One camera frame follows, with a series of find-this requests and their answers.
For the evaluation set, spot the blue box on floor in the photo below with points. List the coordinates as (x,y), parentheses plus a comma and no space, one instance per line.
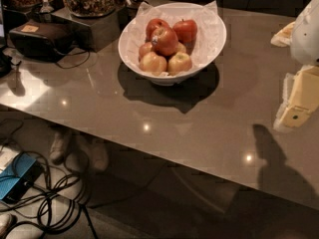
(18,177)

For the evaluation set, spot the pink left middle apple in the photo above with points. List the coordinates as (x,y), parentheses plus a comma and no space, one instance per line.
(145,48)

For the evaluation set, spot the yellow front right apple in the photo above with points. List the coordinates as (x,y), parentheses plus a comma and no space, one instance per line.
(180,62)

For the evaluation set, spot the grey square jar base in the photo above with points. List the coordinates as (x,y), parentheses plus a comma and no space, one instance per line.
(91,33)

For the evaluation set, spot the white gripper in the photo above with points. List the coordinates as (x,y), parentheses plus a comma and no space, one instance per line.
(306,37)

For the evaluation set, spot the white shoe right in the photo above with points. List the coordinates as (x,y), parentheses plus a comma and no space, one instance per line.
(100,156)

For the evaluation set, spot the white bowl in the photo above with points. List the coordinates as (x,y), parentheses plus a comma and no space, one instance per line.
(212,47)

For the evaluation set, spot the metal scoop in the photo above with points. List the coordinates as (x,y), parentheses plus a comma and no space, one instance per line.
(46,7)

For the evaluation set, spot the white shoe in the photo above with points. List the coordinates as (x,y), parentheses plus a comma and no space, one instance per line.
(59,146)
(100,156)

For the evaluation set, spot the small hidden yellow apple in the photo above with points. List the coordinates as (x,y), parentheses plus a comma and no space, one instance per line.
(181,48)

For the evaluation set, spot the white shoe left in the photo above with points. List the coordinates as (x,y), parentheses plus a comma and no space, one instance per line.
(59,146)

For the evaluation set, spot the red apple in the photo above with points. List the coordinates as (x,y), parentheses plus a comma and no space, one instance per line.
(164,40)
(186,30)
(154,24)

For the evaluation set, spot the black device with label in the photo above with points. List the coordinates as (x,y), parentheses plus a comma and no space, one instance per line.
(47,42)

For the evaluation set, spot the yellow front left apple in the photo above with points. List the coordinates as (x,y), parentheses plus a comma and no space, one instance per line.
(153,63)

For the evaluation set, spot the white paper liner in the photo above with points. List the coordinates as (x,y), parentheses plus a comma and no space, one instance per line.
(207,39)

